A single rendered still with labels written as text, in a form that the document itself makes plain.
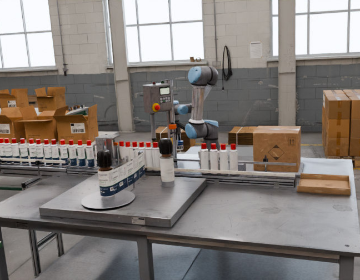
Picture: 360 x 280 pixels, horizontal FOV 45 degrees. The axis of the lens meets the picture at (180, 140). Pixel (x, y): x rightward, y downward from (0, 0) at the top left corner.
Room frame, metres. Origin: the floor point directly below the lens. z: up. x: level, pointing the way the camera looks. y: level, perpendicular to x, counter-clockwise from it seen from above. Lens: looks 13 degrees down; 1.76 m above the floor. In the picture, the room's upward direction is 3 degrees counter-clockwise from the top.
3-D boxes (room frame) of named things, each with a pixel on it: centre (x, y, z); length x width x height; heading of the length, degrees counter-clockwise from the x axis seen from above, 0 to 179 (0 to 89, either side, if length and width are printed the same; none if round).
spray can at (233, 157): (2.77, -0.34, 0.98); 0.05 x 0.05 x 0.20
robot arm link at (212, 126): (3.31, -0.24, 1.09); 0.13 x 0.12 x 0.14; 121
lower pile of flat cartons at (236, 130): (7.35, -1.19, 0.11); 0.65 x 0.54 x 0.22; 71
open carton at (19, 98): (7.03, 2.64, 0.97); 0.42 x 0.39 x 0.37; 162
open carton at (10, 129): (4.76, 1.90, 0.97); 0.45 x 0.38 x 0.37; 167
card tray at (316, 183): (2.57, -0.87, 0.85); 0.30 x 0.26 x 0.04; 70
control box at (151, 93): (3.03, 0.14, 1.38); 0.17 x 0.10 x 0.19; 125
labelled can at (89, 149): (3.13, 0.67, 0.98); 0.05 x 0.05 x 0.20
